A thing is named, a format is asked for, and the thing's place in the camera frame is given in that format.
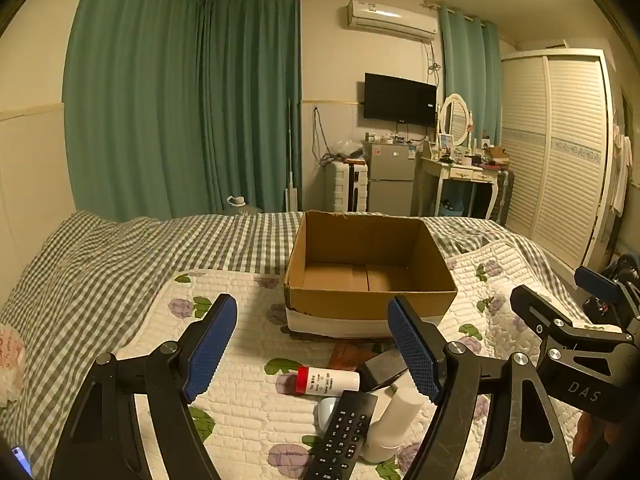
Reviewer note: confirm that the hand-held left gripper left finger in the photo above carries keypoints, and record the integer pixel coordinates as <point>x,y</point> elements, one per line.
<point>210,345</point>

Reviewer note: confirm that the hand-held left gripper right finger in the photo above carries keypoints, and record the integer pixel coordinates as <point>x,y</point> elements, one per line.
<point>415,355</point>

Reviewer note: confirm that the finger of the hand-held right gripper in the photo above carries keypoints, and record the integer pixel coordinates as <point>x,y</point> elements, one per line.
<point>537,310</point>
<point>595,280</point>

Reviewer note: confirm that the smartphone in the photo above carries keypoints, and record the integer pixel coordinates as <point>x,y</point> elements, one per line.
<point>380,367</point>

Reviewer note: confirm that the brown patterned case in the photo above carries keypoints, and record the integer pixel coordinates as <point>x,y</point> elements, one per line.
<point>347,357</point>

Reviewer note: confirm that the white plastic bottle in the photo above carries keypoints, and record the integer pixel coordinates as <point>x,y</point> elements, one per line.
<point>395,420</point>

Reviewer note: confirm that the white tube with red cap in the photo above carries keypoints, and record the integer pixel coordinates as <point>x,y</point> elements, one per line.
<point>330,380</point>

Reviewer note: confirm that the black remote control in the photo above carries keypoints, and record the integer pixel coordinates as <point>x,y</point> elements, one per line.
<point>345,435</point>

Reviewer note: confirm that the brown cardboard box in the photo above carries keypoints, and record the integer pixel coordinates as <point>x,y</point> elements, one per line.
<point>370,240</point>

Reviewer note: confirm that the white computer mouse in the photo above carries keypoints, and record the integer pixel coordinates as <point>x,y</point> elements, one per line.
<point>326,410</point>

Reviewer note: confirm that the hanging white clothes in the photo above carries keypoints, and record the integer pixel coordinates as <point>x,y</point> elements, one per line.
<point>620,170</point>

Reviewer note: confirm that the dark suitcase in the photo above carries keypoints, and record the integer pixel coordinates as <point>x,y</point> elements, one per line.
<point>502,195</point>

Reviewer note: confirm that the grey checked bed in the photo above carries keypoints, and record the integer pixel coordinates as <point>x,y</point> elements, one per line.
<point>100,280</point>

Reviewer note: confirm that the blue basket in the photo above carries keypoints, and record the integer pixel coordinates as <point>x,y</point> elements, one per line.
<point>452,209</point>

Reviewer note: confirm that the white louvred wardrobe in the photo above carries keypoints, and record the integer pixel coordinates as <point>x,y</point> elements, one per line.
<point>555,150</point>

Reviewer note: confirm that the clear water jug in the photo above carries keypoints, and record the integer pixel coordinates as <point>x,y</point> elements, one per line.
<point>240,206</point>

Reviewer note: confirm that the white dressing table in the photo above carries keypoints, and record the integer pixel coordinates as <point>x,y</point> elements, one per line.
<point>465,172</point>

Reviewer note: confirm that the white flat mop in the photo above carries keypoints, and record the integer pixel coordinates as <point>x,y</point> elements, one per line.
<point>291,195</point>

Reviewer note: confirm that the grey small fridge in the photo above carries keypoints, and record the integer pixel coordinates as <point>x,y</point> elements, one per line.
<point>390,180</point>

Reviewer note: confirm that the white ribbed suitcase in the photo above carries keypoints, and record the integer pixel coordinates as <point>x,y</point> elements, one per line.
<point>342,187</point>

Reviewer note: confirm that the white plastic bag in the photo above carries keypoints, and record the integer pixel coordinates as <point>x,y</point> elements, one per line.
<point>10,360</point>

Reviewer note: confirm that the white oval mirror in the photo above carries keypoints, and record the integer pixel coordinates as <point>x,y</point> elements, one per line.
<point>455,117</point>

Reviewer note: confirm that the phone with lit screen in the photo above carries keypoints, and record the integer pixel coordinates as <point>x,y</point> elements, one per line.
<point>21,461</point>

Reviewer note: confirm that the light green window curtain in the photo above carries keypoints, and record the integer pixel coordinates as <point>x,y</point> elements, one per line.
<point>470,75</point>

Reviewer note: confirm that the narrow green curtain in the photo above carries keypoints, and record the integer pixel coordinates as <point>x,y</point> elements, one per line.
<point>250,100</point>

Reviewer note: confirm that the wide green curtain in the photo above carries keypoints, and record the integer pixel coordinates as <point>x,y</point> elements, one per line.
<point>135,85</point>

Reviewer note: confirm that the white air conditioner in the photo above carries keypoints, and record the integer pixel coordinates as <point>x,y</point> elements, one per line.
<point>390,20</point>

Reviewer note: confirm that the small picture frame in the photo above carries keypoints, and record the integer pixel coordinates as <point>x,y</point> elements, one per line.
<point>445,142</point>

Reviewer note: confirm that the black wall television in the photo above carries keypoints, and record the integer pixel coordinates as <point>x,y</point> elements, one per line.
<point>400,100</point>

